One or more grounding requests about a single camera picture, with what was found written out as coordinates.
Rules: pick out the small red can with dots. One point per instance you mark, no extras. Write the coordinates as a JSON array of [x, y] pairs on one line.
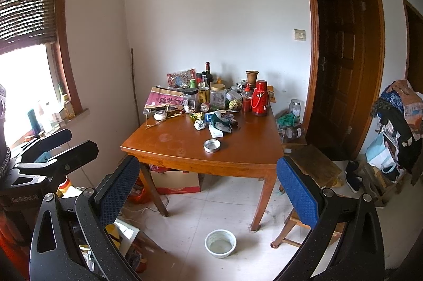
[[205, 107]]

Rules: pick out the pink paper gift bag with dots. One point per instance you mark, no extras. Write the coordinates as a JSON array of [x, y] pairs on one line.
[[162, 98]]

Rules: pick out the dark wine bottle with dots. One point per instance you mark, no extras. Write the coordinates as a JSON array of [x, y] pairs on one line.
[[209, 76]]

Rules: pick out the wooden stool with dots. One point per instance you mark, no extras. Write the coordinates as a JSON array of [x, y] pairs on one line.
[[324, 172]]

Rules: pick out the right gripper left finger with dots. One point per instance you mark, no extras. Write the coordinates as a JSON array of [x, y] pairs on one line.
[[115, 189]]

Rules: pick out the red sauce bottle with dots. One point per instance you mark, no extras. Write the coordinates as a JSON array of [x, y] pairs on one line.
[[246, 98]]

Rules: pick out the yellow green pinecone ornament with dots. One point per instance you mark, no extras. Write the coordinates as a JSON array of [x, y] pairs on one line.
[[235, 105]]

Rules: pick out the green cloth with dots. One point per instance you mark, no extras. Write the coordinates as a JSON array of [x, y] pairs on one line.
[[289, 119]]

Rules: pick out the white paper box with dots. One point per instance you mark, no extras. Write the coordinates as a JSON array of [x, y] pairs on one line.
[[215, 133]]

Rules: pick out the small white round device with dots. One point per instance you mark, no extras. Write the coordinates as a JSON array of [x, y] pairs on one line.
[[160, 115]]

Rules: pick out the red white cardboard box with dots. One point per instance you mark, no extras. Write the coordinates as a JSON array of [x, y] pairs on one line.
[[176, 182]]

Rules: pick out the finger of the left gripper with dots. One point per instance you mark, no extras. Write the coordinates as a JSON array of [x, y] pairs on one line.
[[34, 149], [63, 163]]

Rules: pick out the wall light switch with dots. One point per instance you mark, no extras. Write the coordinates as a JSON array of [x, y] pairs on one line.
[[299, 35]]

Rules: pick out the brown clay vase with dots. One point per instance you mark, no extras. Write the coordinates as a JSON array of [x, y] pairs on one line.
[[252, 76]]

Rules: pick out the black shoes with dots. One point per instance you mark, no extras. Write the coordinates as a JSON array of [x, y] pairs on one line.
[[353, 180]]

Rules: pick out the black lid glass jar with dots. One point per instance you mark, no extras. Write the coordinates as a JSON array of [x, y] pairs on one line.
[[190, 100]]

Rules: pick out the gold lid plastic jar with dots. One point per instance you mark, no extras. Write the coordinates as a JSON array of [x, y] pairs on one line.
[[218, 96]]

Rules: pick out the white trash bin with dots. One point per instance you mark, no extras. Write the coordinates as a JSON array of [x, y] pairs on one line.
[[220, 243]]

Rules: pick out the foil ball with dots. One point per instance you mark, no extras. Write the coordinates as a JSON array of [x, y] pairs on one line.
[[199, 124]]

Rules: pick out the low wooden side table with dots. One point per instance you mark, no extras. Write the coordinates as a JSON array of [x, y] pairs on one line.
[[289, 146]]

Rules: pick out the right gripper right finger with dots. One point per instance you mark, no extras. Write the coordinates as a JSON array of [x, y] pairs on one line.
[[304, 194]]

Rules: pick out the lying metal lid jar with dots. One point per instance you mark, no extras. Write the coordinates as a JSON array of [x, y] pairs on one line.
[[293, 132]]

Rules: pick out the dark wooden door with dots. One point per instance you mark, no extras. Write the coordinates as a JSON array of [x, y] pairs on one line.
[[347, 61]]

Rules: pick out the yellow green snack wrapper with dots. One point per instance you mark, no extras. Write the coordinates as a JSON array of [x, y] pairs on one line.
[[196, 116]]

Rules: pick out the red thermos flask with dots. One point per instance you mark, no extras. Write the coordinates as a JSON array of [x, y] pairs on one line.
[[260, 98]]

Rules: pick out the round metal tin lid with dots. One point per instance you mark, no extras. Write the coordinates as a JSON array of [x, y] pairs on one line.
[[212, 145]]

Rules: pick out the clothes rack pile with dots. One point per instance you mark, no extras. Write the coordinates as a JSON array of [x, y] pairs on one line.
[[399, 110]]

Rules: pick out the glass jar on side table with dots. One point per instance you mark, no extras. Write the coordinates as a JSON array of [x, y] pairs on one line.
[[295, 108]]

